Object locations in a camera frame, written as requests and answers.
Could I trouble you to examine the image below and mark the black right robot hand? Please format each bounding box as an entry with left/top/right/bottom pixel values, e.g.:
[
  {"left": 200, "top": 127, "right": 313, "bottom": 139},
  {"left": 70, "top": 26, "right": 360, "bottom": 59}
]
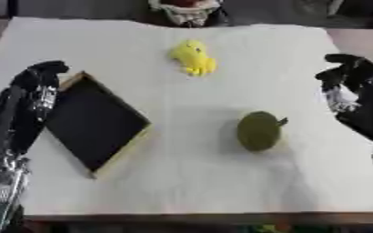
[{"left": 314, "top": 53, "right": 373, "bottom": 144}]

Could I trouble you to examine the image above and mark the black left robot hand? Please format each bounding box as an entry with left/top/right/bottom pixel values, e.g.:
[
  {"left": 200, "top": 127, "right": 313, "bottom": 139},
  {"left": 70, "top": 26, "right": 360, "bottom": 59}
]
[{"left": 0, "top": 60, "right": 71, "bottom": 157}]

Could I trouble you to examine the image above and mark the cardboard box with black inside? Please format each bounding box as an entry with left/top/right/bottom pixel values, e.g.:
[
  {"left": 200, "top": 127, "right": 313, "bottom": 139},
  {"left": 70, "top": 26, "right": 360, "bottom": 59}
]
[{"left": 43, "top": 70, "right": 155, "bottom": 180}]

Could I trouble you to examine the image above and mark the green toy fruit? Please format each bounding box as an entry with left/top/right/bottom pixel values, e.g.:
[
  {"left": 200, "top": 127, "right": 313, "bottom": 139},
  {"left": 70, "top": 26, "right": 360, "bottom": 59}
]
[{"left": 234, "top": 110, "right": 290, "bottom": 153}]

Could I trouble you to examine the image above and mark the yellow soft toy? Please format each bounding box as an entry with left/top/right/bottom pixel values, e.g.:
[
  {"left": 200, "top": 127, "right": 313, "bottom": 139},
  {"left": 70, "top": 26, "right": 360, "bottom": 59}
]
[{"left": 167, "top": 39, "right": 218, "bottom": 77}]

